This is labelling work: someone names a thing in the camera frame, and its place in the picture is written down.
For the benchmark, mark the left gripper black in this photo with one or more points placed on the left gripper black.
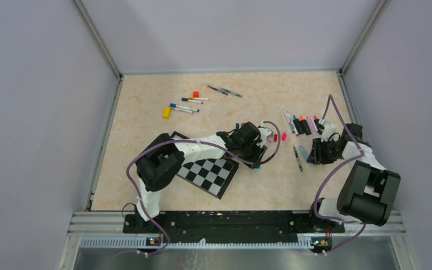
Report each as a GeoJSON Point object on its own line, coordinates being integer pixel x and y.
{"type": "Point", "coordinates": [258, 154]}

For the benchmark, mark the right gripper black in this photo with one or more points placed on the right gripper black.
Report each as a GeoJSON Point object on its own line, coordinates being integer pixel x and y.
{"type": "Point", "coordinates": [316, 157]}

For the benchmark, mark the light blue eraser bar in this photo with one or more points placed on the light blue eraser bar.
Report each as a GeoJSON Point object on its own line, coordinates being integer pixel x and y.
{"type": "Point", "coordinates": [304, 153]}

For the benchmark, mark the black gel pen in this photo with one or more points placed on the black gel pen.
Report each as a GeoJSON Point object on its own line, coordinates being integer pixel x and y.
{"type": "Point", "coordinates": [297, 158]}

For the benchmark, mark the pale purple highlighter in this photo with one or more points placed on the pale purple highlighter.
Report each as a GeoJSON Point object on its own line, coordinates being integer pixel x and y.
{"type": "Point", "coordinates": [312, 125]}

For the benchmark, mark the black highlighter pink cap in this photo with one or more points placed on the black highlighter pink cap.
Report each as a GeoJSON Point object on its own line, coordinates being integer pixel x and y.
{"type": "Point", "coordinates": [317, 122]}

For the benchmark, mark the black highlighter orange cap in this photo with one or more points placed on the black highlighter orange cap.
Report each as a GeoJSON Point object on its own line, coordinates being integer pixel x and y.
{"type": "Point", "coordinates": [305, 125]}

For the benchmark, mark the black highlighter blue tip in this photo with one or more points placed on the black highlighter blue tip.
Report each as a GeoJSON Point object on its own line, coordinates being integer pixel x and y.
{"type": "Point", "coordinates": [298, 125]}

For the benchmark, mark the white marker magenta end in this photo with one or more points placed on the white marker magenta end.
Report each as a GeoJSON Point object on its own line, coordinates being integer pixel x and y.
{"type": "Point", "coordinates": [295, 129]}

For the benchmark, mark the black white chessboard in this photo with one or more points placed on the black white chessboard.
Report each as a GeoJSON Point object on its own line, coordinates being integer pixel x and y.
{"type": "Point", "coordinates": [207, 167]}

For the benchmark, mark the thin dark pen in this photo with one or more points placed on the thin dark pen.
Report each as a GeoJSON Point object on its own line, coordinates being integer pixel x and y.
{"type": "Point", "coordinates": [218, 90]}

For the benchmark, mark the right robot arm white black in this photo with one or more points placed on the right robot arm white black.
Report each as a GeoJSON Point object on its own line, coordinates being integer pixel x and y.
{"type": "Point", "coordinates": [367, 196]}

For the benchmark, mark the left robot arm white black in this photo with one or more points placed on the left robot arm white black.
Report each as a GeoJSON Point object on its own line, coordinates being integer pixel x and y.
{"type": "Point", "coordinates": [160, 162]}

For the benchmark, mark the yellow block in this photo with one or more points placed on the yellow block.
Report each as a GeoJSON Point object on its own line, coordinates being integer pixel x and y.
{"type": "Point", "coordinates": [166, 113]}

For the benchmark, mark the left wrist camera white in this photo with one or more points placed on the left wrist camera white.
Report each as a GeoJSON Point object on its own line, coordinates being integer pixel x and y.
{"type": "Point", "coordinates": [265, 133]}

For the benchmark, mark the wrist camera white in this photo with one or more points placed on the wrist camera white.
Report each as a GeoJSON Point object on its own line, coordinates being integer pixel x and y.
{"type": "Point", "coordinates": [265, 133]}
{"type": "Point", "coordinates": [328, 129]}

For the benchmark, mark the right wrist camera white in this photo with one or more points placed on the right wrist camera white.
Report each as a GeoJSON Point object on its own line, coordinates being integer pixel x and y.
{"type": "Point", "coordinates": [328, 129]}

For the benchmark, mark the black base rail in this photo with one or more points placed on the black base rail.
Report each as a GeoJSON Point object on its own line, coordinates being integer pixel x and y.
{"type": "Point", "coordinates": [231, 227]}

